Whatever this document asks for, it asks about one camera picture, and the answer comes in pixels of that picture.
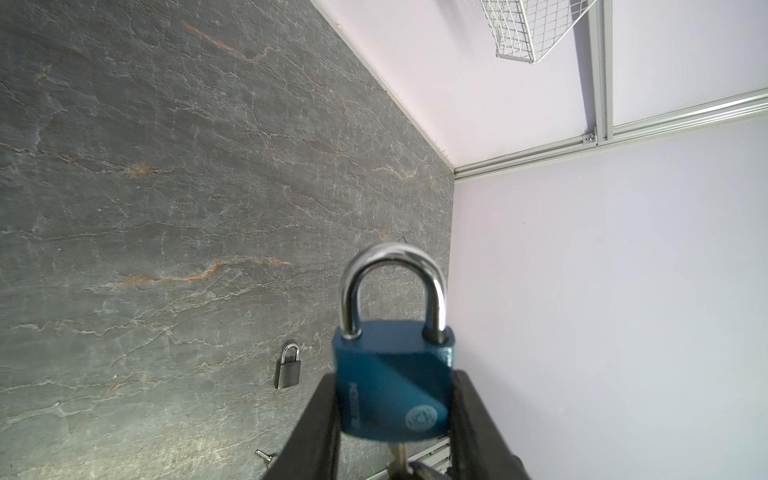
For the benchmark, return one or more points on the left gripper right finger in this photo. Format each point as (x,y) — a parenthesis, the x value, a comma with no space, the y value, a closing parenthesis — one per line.
(478,450)

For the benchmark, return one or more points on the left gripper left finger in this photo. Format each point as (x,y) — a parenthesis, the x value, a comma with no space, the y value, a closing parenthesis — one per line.
(312,450)

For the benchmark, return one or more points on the key for blue padlock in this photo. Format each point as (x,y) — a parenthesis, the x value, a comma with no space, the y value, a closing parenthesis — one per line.
(399,468)

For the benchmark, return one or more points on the blue padlock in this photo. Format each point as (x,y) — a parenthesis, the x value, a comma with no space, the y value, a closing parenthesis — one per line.
(394,377)

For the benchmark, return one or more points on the silver key on table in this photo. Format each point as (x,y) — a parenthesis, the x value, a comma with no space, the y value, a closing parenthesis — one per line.
(267,458)

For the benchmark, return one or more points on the grey padlock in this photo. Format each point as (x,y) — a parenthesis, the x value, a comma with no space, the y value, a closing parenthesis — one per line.
(288,367)

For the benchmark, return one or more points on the aluminium front rail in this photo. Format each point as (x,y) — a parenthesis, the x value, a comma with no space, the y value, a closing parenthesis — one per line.
(431,463)

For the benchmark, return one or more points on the aluminium frame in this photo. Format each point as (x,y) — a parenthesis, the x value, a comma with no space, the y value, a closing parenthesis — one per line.
(606,133)

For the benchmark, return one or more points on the white wire basket long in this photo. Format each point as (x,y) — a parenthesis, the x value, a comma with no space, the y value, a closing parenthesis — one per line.
(527,30)

